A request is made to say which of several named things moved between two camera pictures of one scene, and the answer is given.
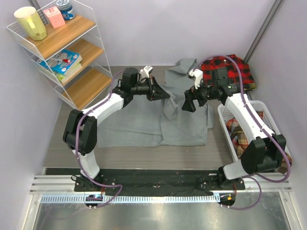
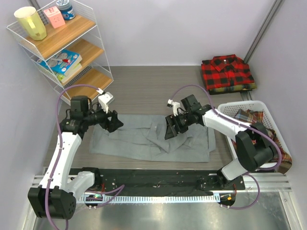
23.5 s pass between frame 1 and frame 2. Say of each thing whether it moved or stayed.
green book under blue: stayed
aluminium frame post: stayed
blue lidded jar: stayed
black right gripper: moved
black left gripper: moved
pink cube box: stayed
